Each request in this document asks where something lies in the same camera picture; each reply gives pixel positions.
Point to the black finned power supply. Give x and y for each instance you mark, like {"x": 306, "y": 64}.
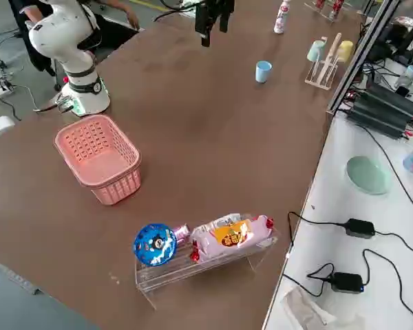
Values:
{"x": 394, "y": 99}
{"x": 377, "y": 120}

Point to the pink plastic basket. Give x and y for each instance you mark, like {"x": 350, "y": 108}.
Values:
{"x": 100, "y": 161}

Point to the person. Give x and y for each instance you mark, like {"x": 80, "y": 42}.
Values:
{"x": 113, "y": 34}

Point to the yellow cup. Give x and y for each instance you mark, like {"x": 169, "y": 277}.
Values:
{"x": 345, "y": 51}

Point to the white juice bottle pink label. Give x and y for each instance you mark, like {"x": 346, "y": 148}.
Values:
{"x": 283, "y": 17}

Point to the clear plastic water bottle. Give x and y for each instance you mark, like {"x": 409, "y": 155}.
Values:
{"x": 410, "y": 74}

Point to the blue ceramic cup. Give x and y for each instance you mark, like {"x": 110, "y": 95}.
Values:
{"x": 263, "y": 73}

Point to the white snack packet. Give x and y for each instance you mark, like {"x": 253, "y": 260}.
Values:
{"x": 227, "y": 220}

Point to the clear acrylic snack shelf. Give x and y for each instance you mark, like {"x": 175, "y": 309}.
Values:
{"x": 199, "y": 271}

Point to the blue round snack packet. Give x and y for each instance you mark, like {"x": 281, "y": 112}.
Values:
{"x": 155, "y": 244}

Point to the white power strip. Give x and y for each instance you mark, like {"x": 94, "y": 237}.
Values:
{"x": 0, "y": 93}

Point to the green bowl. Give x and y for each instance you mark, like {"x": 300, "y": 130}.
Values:
{"x": 368, "y": 175}

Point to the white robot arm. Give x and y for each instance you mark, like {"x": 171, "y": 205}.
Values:
{"x": 72, "y": 38}

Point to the pink snack bag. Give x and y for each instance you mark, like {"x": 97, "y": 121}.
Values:
{"x": 227, "y": 240}

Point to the mint green cup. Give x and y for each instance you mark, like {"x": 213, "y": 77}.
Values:
{"x": 316, "y": 51}

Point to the aluminium frame post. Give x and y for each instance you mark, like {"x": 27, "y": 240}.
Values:
{"x": 364, "y": 51}

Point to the clear acrylic can shelf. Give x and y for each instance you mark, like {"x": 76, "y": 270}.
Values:
{"x": 325, "y": 13}

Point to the small purple snack packet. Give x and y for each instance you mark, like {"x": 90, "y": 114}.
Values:
{"x": 181, "y": 233}

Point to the green circuit board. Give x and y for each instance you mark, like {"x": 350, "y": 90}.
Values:
{"x": 70, "y": 104}

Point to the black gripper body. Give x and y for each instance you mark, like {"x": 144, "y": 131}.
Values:
{"x": 220, "y": 6}

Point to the black power adapter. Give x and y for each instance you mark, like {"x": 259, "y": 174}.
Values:
{"x": 360, "y": 228}
{"x": 347, "y": 282}

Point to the crumpled plastic wrap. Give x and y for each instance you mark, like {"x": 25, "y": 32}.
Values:
{"x": 309, "y": 309}

